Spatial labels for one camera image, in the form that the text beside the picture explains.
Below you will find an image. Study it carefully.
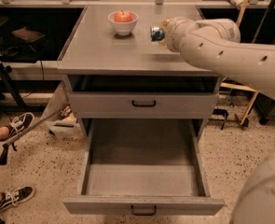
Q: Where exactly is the black white sneaker upper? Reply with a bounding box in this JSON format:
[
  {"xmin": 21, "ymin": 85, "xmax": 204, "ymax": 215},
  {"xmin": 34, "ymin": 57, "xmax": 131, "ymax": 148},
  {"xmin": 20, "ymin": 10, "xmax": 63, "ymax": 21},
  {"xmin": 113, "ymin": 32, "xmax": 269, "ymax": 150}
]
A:
[{"xmin": 7, "ymin": 112, "xmax": 34, "ymax": 139}]

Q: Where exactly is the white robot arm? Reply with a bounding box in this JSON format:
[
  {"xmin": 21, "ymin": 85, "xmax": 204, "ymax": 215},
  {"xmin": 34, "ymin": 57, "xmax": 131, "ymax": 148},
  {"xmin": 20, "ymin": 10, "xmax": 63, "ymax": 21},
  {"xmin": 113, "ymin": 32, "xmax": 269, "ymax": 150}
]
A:
[{"xmin": 160, "ymin": 17, "xmax": 275, "ymax": 224}]

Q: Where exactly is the black white sneaker lower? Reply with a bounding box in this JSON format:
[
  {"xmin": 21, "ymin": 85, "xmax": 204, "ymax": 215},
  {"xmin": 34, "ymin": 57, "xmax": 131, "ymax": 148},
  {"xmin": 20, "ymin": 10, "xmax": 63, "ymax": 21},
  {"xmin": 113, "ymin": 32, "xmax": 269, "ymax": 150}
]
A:
[{"xmin": 0, "ymin": 186, "xmax": 35, "ymax": 212}]

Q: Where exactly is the red apple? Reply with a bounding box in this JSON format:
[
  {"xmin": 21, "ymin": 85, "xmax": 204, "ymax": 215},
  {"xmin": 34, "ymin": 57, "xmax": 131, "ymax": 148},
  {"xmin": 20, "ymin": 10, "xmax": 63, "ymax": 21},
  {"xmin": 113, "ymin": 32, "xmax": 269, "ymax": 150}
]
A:
[{"xmin": 114, "ymin": 10, "xmax": 132, "ymax": 22}]

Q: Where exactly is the black middle drawer handle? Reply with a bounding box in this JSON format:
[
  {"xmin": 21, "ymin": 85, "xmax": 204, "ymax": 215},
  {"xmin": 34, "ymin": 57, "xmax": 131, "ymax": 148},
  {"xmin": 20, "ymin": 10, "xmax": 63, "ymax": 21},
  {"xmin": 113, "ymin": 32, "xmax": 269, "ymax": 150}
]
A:
[{"xmin": 131, "ymin": 205, "xmax": 157, "ymax": 217}]

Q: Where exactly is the black top drawer handle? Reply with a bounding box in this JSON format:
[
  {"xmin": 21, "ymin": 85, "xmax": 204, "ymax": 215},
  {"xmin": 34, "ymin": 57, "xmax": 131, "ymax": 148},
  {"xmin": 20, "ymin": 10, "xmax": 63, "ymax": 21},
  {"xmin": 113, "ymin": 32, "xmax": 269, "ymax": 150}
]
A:
[{"xmin": 131, "ymin": 100, "xmax": 157, "ymax": 108}]

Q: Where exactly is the open grey middle drawer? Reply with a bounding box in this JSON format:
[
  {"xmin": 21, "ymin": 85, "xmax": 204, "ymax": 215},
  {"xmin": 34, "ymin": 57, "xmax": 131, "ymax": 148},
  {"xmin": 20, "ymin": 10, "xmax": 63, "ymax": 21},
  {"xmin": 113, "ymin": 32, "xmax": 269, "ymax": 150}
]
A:
[{"xmin": 63, "ymin": 119, "xmax": 225, "ymax": 216}]

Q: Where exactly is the white ceramic bowl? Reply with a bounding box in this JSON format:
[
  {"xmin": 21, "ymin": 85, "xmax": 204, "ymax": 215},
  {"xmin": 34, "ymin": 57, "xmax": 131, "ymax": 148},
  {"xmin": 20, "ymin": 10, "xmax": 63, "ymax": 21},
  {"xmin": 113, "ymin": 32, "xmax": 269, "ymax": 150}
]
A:
[{"xmin": 108, "ymin": 11, "xmax": 138, "ymax": 35}]

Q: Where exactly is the black white sneaker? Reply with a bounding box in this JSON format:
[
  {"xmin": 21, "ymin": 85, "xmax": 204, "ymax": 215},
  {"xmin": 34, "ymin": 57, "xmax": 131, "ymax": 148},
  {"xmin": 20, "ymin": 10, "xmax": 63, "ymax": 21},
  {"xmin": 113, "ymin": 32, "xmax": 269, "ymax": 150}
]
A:
[
  {"xmin": 0, "ymin": 186, "xmax": 35, "ymax": 212},
  {"xmin": 7, "ymin": 112, "xmax": 34, "ymax": 139}
]

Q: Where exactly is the grey drawer cabinet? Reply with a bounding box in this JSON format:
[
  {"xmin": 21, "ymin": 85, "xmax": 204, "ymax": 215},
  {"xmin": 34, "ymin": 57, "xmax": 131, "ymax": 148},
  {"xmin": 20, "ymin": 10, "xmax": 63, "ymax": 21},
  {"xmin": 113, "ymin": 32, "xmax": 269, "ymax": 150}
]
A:
[{"xmin": 56, "ymin": 4, "xmax": 230, "ymax": 217}]

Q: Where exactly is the wooden stick frame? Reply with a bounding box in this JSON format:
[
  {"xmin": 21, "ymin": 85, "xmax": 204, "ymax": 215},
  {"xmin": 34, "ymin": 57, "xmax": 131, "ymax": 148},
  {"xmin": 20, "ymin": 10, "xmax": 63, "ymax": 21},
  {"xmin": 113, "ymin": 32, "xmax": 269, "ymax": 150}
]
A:
[{"xmin": 220, "ymin": 0, "xmax": 275, "ymax": 126}]

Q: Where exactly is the clear plastic bag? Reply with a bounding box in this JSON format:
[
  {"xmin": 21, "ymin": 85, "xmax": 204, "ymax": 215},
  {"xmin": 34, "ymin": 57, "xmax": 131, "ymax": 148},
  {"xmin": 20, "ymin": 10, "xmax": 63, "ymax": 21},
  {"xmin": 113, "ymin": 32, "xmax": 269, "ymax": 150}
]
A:
[{"xmin": 41, "ymin": 82, "xmax": 83, "ymax": 140}]

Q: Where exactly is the black drawer handle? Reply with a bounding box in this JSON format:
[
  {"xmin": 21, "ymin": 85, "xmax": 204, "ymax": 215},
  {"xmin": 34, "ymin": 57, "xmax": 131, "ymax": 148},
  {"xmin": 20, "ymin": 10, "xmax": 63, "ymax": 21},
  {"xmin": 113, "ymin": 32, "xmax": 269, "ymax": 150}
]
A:
[
  {"xmin": 131, "ymin": 205, "xmax": 157, "ymax": 217},
  {"xmin": 131, "ymin": 100, "xmax": 157, "ymax": 108}
]

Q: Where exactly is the closed grey top drawer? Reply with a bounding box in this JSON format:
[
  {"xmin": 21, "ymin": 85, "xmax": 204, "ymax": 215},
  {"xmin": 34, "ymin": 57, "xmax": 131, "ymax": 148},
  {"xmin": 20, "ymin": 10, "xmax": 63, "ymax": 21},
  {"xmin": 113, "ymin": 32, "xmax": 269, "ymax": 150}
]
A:
[{"xmin": 68, "ymin": 92, "xmax": 218, "ymax": 119}]

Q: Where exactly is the grey grabber stick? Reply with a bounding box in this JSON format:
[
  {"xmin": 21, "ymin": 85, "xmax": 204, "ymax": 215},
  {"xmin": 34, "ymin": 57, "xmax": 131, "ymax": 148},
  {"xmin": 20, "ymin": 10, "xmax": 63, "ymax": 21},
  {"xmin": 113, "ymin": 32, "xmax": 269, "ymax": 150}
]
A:
[{"xmin": 0, "ymin": 110, "xmax": 59, "ymax": 165}]

